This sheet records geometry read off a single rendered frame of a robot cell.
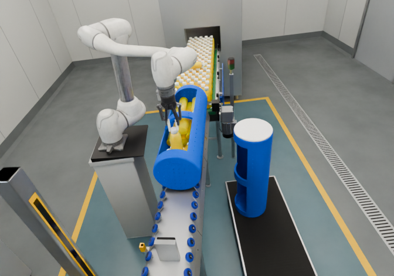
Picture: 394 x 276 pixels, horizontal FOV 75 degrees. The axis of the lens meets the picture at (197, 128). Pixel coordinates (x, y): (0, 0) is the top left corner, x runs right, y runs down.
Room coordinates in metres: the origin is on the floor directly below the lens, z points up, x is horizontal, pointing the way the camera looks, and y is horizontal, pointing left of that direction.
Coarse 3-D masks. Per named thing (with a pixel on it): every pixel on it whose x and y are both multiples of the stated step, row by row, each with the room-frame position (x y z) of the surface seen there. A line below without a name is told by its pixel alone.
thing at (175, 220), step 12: (204, 156) 1.41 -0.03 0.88; (204, 168) 1.30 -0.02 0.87; (204, 180) 1.20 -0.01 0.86; (168, 192) 1.08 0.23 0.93; (180, 192) 1.07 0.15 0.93; (204, 192) 1.11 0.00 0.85; (168, 204) 0.99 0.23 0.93; (180, 204) 0.98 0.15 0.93; (168, 216) 0.90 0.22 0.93; (180, 216) 0.89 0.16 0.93; (168, 228) 0.83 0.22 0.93; (180, 228) 0.82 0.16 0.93; (180, 240) 0.75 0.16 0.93; (156, 252) 0.70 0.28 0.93; (180, 252) 0.68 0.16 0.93; (156, 264) 0.64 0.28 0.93; (168, 264) 0.63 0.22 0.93; (180, 264) 0.62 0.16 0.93
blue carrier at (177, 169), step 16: (176, 96) 1.93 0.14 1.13; (192, 96) 1.91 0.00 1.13; (176, 112) 1.53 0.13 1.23; (192, 128) 1.34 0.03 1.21; (160, 144) 1.31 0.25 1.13; (192, 144) 1.19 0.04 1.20; (160, 160) 1.07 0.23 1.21; (176, 160) 1.06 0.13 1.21; (192, 160) 1.06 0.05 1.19; (160, 176) 1.08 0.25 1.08; (176, 176) 1.06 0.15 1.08; (192, 176) 1.05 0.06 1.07
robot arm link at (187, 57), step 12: (96, 36) 1.45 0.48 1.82; (96, 48) 1.43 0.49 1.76; (108, 48) 1.38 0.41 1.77; (120, 48) 1.36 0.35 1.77; (132, 48) 1.36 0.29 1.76; (144, 48) 1.36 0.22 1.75; (156, 48) 1.36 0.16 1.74; (180, 48) 1.30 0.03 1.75; (180, 60) 1.21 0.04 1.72; (192, 60) 1.25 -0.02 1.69
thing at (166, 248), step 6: (156, 240) 0.67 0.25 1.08; (162, 240) 0.67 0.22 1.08; (168, 240) 0.66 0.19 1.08; (174, 240) 0.66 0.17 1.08; (156, 246) 0.65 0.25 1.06; (162, 246) 0.65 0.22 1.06; (168, 246) 0.64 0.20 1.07; (174, 246) 0.64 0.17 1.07; (162, 252) 0.65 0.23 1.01; (168, 252) 0.64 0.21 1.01; (174, 252) 0.64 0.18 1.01; (162, 258) 0.65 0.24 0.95; (168, 258) 0.65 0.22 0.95; (174, 258) 0.64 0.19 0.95
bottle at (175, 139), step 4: (176, 132) 1.16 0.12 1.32; (172, 136) 1.15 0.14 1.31; (176, 136) 1.15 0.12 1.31; (180, 136) 1.16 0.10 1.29; (172, 140) 1.14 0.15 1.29; (176, 140) 1.14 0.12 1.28; (180, 140) 1.15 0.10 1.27; (172, 144) 1.14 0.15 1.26; (176, 144) 1.14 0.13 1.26; (180, 144) 1.15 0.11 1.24; (172, 148) 1.15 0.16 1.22; (176, 148) 1.14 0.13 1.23; (180, 148) 1.14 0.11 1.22
